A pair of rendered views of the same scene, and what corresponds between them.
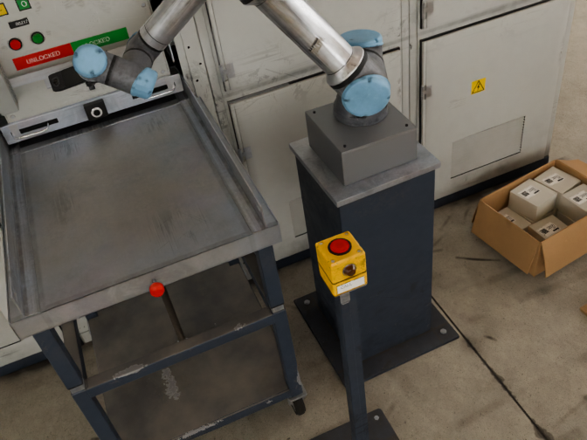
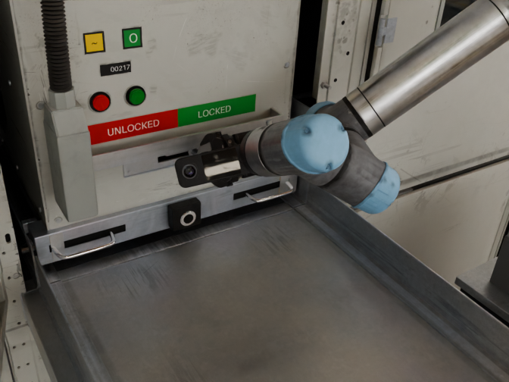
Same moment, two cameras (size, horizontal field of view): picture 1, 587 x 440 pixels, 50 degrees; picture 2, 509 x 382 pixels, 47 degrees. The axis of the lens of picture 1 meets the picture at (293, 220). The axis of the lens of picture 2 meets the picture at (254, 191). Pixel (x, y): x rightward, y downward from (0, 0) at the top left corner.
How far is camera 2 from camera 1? 107 cm
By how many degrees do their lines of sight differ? 17
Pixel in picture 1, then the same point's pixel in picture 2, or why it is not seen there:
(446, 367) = not seen: outside the picture
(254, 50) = (398, 143)
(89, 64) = (327, 149)
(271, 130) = not seen: hidden behind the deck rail
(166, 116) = (285, 229)
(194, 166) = (391, 320)
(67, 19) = (185, 72)
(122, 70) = (362, 164)
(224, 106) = not seen: hidden behind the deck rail
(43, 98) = (113, 192)
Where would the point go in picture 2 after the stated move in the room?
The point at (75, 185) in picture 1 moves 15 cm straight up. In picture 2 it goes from (197, 352) to (197, 275)
